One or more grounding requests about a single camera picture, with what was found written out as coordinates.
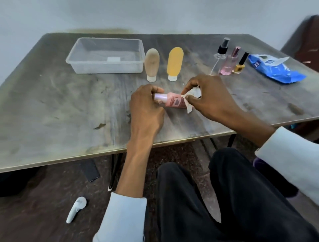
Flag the yellow nail polish bottle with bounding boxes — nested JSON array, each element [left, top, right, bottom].
[[232, 52, 250, 74]]

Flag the person's left hand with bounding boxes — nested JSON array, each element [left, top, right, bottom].
[[129, 84, 166, 140]]

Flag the person's black trousers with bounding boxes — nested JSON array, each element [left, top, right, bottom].
[[156, 147, 319, 242]]

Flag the yellow squeeze bottle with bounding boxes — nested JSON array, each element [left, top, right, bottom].
[[167, 47, 184, 82]]

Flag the person's right forearm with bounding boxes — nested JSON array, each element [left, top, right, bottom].
[[229, 107, 319, 205]]

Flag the clear spray bottle black cap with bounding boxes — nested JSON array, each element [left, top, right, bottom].
[[209, 37, 231, 76]]

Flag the white handheld controller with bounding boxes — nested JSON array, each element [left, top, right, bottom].
[[66, 196, 87, 224]]

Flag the pink cosmetic tube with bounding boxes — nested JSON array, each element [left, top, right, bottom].
[[154, 92, 188, 109]]

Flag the person's left forearm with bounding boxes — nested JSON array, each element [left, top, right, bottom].
[[92, 134, 155, 242]]

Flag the blue wet wipes packet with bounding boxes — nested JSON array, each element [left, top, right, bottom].
[[248, 54, 307, 84]]

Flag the pink perfume bottle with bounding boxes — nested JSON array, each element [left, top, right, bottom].
[[220, 46, 241, 76]]

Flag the white wet wipe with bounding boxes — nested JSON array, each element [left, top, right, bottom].
[[181, 86, 202, 114]]

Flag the black flat floor piece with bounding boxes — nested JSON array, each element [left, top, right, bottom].
[[80, 159, 101, 182]]

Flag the clear plastic container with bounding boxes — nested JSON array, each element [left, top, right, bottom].
[[65, 37, 145, 74]]

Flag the dark brown wooden furniture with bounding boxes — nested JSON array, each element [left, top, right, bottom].
[[281, 14, 319, 73]]

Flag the person's right hand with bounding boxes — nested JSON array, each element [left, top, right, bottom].
[[181, 74, 241, 128]]

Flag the beige squeeze bottle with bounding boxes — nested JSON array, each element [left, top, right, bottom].
[[144, 48, 160, 83]]

